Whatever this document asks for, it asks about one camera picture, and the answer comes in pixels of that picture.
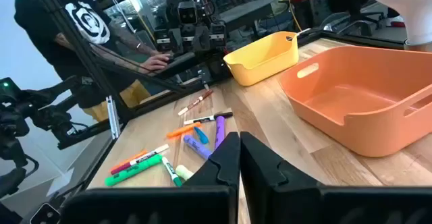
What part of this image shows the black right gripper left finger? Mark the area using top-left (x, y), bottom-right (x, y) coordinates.
top-left (60, 132), bottom-right (240, 224)

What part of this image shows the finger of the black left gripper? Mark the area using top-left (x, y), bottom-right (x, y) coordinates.
top-left (194, 24), bottom-right (212, 53)
top-left (168, 27), bottom-right (185, 54)

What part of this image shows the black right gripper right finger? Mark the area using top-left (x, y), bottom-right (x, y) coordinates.
top-left (240, 132), bottom-right (432, 224)

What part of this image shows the pale yellow Sharpie highlighter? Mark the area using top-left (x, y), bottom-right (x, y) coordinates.
top-left (175, 164), bottom-right (195, 181)

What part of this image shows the plain purple highlighter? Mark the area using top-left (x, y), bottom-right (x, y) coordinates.
top-left (214, 115), bottom-right (227, 150)

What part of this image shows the orange highlighter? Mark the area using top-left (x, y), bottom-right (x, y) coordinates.
top-left (166, 121), bottom-right (203, 139)

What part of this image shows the green highlighter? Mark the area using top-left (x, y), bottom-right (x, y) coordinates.
top-left (105, 154), bottom-right (164, 187)

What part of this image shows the small blue highlighter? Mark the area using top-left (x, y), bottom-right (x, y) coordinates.
top-left (194, 126), bottom-right (210, 145)

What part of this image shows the yellow plastic bin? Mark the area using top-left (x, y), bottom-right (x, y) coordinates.
top-left (223, 31), bottom-right (300, 87)

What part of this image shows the orange plastic bin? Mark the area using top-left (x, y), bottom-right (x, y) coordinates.
top-left (279, 45), bottom-right (432, 158)

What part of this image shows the person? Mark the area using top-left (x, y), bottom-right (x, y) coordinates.
top-left (13, 0), bottom-right (171, 122)

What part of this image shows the black device with green light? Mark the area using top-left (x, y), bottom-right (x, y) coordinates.
top-left (0, 75), bottom-right (112, 198)

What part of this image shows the white mushroom table lamp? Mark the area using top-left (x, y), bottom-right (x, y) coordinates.
top-left (371, 0), bottom-right (432, 53)

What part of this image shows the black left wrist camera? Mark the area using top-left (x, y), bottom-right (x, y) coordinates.
top-left (178, 1), bottom-right (198, 25)

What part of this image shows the aluminium bracket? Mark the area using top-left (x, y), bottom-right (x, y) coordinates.
top-left (105, 95), bottom-right (122, 140)

